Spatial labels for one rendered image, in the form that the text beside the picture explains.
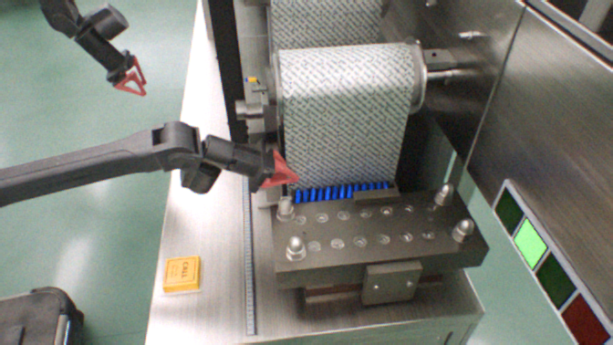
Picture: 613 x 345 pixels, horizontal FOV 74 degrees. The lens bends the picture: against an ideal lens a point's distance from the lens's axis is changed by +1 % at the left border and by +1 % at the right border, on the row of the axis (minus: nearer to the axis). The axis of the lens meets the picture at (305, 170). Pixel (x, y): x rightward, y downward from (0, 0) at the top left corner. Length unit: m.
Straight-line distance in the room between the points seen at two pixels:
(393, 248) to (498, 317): 1.29
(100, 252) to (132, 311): 0.40
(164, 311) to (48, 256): 1.52
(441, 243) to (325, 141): 0.29
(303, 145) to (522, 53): 0.39
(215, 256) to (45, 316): 1.02
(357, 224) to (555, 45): 0.45
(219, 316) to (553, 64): 0.70
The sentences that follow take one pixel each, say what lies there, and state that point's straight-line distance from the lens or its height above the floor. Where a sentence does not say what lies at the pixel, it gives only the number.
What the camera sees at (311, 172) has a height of 1.08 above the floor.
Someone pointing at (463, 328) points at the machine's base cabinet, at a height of 0.84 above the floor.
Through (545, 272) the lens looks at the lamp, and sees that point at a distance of 0.65.
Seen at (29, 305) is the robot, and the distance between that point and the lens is 1.91.
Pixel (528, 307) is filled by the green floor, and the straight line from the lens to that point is 2.12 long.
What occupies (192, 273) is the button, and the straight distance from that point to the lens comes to 0.90.
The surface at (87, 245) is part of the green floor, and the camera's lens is 2.32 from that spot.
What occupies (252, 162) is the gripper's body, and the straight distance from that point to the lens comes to 0.78.
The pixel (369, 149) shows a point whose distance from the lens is 0.83.
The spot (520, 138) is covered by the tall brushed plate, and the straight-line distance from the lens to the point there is 0.66.
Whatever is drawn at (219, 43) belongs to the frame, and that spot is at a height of 1.21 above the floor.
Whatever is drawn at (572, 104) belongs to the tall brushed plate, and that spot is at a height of 1.38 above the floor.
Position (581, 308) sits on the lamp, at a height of 1.20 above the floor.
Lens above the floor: 1.65
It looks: 43 degrees down
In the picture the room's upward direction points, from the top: straight up
